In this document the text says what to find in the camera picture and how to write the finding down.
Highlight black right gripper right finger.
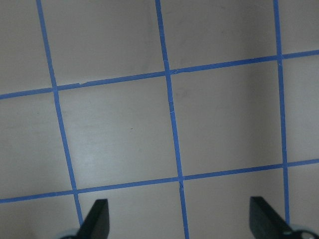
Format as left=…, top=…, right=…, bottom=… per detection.
left=249, top=196, right=294, bottom=239

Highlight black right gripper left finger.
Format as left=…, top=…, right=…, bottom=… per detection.
left=77, top=199, right=110, bottom=239

